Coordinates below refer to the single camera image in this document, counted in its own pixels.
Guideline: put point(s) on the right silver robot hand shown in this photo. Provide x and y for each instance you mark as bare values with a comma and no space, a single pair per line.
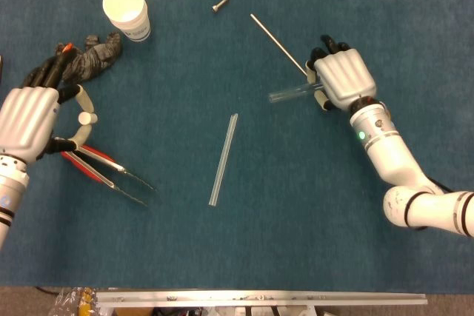
344,75

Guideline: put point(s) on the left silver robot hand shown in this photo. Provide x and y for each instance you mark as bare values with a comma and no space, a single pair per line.
26,120

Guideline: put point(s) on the clear glass test tube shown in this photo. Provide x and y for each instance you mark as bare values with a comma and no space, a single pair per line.
285,94

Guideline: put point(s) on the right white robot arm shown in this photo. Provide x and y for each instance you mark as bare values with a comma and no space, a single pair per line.
392,157

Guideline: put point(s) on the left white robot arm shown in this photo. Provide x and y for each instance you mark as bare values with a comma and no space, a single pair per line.
9,190

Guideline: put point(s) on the thin metal rod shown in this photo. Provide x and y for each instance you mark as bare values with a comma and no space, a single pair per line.
277,44

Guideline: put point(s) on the black glove with orange cuff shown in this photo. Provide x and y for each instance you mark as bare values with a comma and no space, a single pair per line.
94,58

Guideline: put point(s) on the teal carpet table cover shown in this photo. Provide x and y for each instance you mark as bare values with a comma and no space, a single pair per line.
296,201

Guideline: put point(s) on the small metal bolt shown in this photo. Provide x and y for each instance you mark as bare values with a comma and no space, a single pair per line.
220,4

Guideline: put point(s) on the clear plastic strip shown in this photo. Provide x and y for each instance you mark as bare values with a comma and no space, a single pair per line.
223,160

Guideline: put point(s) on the white plastic cup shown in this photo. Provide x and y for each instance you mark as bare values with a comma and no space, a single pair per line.
124,3

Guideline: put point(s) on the crinkled clear plastic bag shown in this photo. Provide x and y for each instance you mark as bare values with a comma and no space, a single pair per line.
70,303

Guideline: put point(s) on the aluminium frame rail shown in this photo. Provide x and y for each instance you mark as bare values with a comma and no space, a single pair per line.
259,298

